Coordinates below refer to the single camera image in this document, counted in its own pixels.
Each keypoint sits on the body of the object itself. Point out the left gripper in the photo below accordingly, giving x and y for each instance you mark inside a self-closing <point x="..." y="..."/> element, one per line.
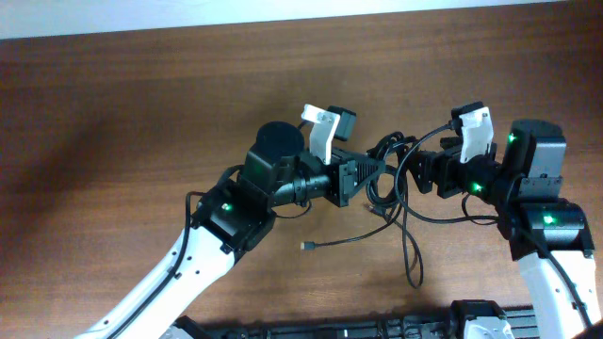
<point x="343" y="181"/>

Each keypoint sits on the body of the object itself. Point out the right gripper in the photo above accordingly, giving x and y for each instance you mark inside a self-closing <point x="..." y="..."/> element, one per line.
<point x="446" y="174"/>

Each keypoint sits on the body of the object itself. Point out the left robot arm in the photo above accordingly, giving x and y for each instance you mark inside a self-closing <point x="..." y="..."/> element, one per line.
<point x="230" y="219"/>

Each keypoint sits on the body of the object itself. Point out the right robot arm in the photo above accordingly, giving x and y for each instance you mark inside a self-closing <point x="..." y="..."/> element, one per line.
<point x="549" y="236"/>

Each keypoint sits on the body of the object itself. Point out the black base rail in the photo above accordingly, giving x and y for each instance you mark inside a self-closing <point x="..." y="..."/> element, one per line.
<point x="476" y="318"/>

